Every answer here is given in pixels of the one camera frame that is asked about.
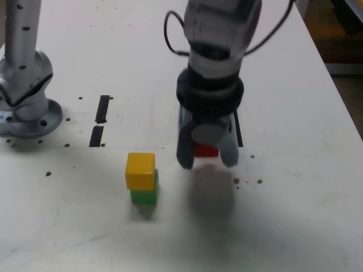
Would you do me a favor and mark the yellow cube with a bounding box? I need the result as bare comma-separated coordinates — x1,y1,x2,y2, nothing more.
125,152,156,191

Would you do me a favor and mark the green cube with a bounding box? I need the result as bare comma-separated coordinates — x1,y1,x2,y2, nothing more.
129,169,160,205

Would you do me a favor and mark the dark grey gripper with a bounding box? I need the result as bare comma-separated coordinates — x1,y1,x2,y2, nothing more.
175,106,239,170

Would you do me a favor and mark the black tape strip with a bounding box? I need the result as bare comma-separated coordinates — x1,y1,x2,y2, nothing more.
88,95,111,148

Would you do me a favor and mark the red cube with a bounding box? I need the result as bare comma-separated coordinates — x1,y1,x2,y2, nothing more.
193,143,221,159

